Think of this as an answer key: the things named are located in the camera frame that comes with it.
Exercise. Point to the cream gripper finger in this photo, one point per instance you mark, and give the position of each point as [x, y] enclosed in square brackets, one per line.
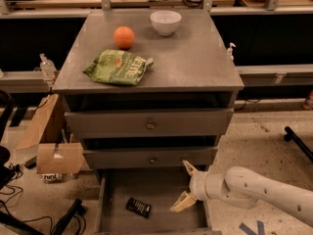
[184, 201]
[190, 168]

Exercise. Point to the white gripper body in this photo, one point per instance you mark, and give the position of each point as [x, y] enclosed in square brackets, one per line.
[198, 185]

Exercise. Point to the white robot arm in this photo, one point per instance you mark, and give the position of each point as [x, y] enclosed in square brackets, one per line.
[243, 188]

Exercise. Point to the grey open bottom drawer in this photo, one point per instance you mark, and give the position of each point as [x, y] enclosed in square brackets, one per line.
[157, 187]

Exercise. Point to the grey drawer cabinet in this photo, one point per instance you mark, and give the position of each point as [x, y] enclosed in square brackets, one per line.
[191, 70]

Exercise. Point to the grey middle drawer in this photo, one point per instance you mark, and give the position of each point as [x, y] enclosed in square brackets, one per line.
[149, 157]

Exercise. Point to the grey top drawer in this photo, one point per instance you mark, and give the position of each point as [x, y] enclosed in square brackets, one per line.
[148, 123]

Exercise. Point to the black stand leg right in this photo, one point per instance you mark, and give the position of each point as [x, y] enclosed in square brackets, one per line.
[291, 136]

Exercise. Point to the black stand leg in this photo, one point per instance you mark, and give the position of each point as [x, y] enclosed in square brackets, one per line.
[76, 208]
[291, 136]

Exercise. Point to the black stand leg left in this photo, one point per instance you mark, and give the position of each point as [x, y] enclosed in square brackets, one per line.
[76, 208]

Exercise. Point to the white pump bottle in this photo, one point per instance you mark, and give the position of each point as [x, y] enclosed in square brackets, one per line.
[230, 49]

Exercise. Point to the green chip bag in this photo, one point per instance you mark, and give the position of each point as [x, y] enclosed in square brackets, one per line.
[118, 67]

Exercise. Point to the orange bottle on floor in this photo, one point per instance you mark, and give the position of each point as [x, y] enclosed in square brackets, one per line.
[308, 102]

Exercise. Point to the brown cardboard box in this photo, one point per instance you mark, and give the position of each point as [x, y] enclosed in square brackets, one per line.
[46, 133]

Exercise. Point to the white bowl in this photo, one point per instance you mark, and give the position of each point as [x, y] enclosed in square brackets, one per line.
[165, 22]

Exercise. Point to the orange fruit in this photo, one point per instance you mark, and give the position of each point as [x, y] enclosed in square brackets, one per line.
[124, 37]

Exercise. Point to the clear plastic bottle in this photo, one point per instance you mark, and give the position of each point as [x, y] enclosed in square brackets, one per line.
[47, 66]

